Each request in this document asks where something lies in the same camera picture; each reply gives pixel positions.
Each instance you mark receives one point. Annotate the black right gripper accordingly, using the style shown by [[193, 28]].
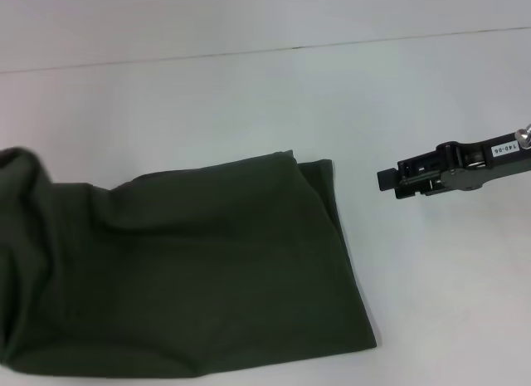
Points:
[[485, 164]]

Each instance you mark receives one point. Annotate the dark green FREE t-shirt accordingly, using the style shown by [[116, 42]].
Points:
[[186, 257]]

